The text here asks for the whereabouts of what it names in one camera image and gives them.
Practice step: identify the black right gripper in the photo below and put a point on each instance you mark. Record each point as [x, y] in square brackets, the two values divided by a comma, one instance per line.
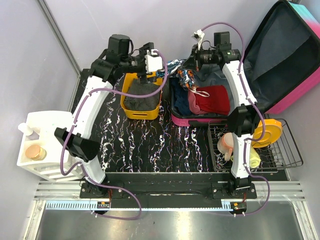
[193, 61]

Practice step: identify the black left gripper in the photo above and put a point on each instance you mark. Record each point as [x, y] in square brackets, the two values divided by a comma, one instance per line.
[142, 52]

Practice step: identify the colourful patterned cloth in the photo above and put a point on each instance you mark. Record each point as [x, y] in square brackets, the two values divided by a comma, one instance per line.
[186, 77]

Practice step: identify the orange plastic basket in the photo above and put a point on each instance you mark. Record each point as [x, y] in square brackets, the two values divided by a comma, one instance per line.
[141, 108]

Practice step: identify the red garment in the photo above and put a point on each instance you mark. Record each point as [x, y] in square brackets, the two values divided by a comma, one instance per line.
[217, 103]

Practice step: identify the pink ribbed garment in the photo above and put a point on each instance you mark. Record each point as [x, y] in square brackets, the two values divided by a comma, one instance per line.
[193, 106]

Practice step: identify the teal and pink kids suitcase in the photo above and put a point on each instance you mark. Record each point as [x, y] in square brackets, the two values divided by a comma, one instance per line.
[281, 63]

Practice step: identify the white cylindrical tube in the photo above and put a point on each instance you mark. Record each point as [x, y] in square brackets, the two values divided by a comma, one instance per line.
[28, 132]

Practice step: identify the gold lidded cosmetic jar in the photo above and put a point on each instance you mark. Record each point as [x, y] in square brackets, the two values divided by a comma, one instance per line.
[35, 152]

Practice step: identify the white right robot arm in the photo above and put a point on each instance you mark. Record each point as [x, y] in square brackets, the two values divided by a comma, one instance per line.
[245, 117]

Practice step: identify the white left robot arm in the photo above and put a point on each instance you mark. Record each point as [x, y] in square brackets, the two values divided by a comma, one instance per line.
[113, 63]

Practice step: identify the navy blue garment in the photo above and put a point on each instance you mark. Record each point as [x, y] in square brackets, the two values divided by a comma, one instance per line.
[181, 102]

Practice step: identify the black marble pattern mat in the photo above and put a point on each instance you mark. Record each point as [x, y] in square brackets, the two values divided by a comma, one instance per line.
[136, 146]

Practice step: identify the pink plastic cup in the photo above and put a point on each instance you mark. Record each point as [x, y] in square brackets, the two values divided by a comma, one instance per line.
[225, 145]

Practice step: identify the white compartment organizer box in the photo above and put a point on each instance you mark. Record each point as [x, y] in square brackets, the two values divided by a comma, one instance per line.
[45, 124]

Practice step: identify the yellow-green plastic cup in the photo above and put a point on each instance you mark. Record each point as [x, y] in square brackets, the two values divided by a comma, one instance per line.
[254, 159]

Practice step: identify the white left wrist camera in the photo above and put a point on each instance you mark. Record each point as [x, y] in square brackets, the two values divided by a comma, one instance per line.
[153, 62]

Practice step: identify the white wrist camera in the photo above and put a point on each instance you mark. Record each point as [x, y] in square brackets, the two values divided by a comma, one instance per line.
[153, 62]
[198, 36]

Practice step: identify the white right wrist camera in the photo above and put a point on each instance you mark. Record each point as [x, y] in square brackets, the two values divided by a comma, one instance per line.
[198, 36]

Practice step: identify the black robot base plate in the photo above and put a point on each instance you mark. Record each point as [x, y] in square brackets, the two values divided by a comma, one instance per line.
[213, 185]

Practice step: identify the black wire dish rack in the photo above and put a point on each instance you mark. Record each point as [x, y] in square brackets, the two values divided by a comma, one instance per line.
[280, 155]

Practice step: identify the aluminium slotted rail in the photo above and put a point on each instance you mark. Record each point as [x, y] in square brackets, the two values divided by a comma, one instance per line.
[68, 196]

